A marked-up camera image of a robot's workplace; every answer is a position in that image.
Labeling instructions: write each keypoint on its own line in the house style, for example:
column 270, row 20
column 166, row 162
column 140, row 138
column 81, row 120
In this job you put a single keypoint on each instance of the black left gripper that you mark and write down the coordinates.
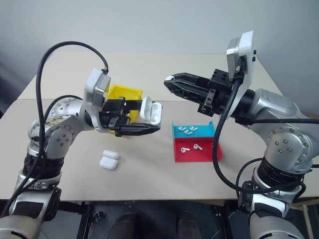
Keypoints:
column 113, row 110

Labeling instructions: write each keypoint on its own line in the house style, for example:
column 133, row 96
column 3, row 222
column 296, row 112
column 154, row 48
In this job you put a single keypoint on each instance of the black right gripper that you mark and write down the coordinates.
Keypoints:
column 219, row 94

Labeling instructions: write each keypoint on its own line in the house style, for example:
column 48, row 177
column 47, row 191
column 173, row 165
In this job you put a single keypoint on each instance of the white earbud case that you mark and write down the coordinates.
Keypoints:
column 152, row 112
column 108, row 163

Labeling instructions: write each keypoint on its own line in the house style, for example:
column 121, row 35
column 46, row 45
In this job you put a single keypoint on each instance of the white earbud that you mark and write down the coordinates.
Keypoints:
column 170, row 78
column 181, row 128
column 197, row 147
column 184, row 150
column 193, row 128
column 188, row 132

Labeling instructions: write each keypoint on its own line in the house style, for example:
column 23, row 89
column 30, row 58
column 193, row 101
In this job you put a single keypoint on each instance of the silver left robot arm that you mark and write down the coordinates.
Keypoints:
column 58, row 134

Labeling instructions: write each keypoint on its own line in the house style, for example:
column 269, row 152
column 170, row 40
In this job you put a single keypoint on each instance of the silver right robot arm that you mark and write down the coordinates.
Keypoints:
column 281, row 129

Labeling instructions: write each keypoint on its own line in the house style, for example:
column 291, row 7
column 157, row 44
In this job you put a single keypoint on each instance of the yellow plastic bin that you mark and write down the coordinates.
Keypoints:
column 124, row 92

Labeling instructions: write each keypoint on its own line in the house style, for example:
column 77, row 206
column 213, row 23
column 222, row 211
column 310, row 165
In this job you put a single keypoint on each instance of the closed white earbud case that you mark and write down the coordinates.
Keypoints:
column 108, row 163

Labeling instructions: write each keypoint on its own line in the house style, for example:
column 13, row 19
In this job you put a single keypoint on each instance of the blue plastic tray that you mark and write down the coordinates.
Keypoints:
column 199, row 130

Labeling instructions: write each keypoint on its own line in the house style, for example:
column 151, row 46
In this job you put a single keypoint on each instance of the red plastic tray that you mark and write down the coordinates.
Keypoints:
column 199, row 155

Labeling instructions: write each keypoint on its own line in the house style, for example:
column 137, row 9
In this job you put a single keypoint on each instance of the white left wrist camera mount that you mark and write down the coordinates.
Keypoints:
column 93, row 82

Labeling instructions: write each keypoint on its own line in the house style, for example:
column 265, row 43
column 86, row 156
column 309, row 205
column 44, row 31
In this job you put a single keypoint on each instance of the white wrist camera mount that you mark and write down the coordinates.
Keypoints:
column 93, row 82
column 246, row 47

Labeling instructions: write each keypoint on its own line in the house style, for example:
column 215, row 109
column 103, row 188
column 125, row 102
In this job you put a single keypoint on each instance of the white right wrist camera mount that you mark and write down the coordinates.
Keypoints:
column 246, row 47

